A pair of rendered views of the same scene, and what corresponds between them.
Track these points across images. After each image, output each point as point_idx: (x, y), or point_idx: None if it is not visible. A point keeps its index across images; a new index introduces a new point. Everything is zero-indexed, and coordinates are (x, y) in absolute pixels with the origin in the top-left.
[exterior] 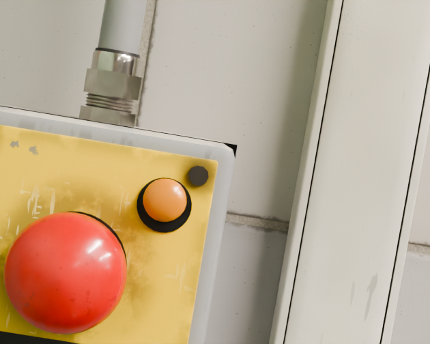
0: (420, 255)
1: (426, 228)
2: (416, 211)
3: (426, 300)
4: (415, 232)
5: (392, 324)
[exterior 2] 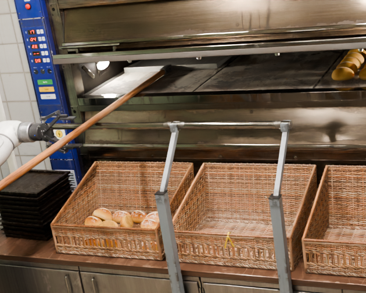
0: None
1: None
2: None
3: None
4: None
5: None
